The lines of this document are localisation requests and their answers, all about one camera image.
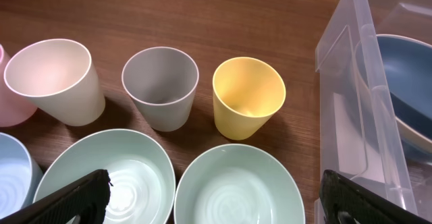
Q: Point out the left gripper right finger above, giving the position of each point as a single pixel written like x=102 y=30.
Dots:
x=344 y=201

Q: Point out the dark blue bowl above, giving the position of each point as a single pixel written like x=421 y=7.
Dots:
x=407 y=66

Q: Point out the beige bowl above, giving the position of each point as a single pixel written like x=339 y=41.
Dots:
x=413 y=137

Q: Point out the cream cup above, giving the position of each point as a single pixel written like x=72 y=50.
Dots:
x=58 y=76

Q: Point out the yellow cup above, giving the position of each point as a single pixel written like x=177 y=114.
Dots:
x=247 y=92

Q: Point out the mint green small bowl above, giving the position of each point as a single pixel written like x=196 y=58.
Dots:
x=142 y=178

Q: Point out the light blue small bowl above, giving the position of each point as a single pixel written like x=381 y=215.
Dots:
x=20 y=176

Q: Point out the clear plastic storage container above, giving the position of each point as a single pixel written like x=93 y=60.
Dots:
x=359 y=134

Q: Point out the grey cup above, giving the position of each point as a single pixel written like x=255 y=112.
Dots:
x=162 y=82

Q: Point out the pink cup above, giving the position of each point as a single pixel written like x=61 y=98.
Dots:
x=15 y=109

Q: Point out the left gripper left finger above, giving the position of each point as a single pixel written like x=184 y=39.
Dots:
x=86 y=198

